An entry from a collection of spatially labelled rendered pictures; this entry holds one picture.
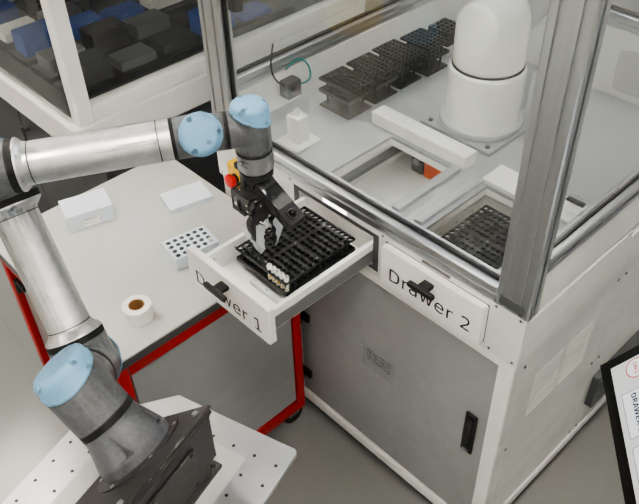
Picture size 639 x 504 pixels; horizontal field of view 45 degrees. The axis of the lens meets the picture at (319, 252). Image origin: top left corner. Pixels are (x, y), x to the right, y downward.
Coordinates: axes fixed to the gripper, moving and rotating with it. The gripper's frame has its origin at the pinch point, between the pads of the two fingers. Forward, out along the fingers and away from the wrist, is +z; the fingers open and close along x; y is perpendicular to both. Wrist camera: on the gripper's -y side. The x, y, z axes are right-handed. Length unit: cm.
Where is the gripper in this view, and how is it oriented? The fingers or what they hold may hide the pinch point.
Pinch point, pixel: (269, 245)
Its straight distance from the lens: 169.6
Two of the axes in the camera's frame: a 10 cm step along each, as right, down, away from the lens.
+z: 0.3, 7.4, 6.7
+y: -6.9, -4.7, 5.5
